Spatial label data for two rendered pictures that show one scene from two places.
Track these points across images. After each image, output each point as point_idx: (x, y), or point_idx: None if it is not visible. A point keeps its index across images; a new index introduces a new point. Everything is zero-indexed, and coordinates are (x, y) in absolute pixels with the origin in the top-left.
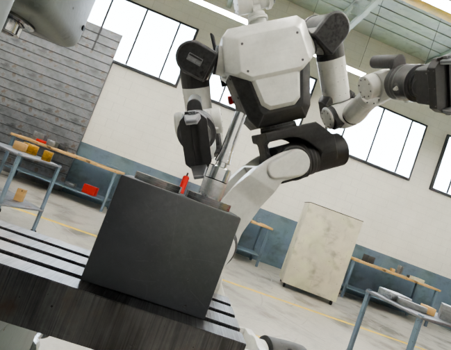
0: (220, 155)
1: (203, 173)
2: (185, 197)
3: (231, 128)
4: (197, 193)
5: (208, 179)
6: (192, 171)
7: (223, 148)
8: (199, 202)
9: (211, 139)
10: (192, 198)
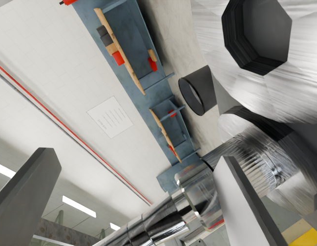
0: (158, 199)
1: (214, 182)
2: (213, 83)
3: (96, 243)
4: (232, 127)
5: (204, 155)
6: (237, 186)
7: (144, 212)
8: (217, 103)
9: None
10: (234, 106)
